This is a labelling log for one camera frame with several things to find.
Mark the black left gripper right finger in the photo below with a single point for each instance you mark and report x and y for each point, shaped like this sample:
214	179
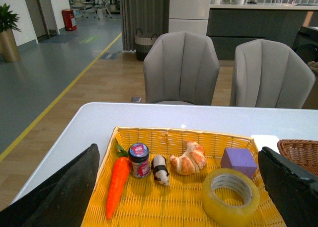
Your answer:
293	190

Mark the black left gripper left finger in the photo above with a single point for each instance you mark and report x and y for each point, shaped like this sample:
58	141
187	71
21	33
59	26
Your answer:
59	201

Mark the brown wicker basket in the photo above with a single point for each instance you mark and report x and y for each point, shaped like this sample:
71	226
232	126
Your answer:
302	152

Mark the clear yellowish tape roll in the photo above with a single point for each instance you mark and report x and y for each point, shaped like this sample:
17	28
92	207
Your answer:
229	197

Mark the yellow woven basket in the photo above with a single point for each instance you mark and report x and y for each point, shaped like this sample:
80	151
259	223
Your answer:
145	203

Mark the white card on table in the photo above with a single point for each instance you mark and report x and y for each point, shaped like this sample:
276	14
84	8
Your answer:
269	141

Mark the purple foam cube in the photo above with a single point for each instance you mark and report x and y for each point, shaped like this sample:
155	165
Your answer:
240	160

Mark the orange toy carrot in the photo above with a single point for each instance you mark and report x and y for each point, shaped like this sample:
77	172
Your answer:
120	173

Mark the small red label jar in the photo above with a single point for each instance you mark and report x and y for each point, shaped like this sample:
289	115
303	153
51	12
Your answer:
139	157

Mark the toy panda figure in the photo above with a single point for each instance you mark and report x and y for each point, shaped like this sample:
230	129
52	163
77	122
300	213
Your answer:
159	169

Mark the toy croissant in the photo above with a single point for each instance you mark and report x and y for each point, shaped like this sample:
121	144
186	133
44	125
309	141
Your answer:
192	161

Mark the grey chair right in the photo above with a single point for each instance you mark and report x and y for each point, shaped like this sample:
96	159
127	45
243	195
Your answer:
269	74

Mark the grey chair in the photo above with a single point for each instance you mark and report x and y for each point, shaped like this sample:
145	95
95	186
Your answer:
181	68
269	74

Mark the potted plant gold pot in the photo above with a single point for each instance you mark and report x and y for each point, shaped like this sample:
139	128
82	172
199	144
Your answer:
8	23

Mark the grey chair left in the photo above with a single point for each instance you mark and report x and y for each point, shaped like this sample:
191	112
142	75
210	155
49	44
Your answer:
181	68

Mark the dark grey counter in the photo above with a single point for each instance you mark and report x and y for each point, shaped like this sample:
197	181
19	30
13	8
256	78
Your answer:
230	25

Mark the red box on floor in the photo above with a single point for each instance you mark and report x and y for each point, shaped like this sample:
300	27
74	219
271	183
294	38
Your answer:
69	19

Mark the office desk chairs background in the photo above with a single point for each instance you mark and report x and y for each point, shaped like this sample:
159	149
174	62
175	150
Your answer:
91	9

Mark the grey curtain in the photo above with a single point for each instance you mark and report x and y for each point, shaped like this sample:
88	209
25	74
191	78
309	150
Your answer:
151	16

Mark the striped basket with handles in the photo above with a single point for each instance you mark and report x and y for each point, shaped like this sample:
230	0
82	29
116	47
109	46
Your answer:
143	43

